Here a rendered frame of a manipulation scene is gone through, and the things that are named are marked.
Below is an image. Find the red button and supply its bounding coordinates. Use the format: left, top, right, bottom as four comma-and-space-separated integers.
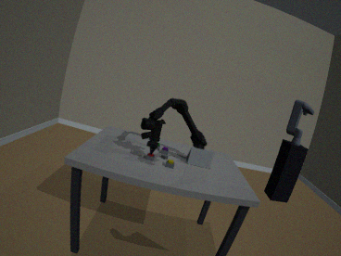
145, 153, 155, 160

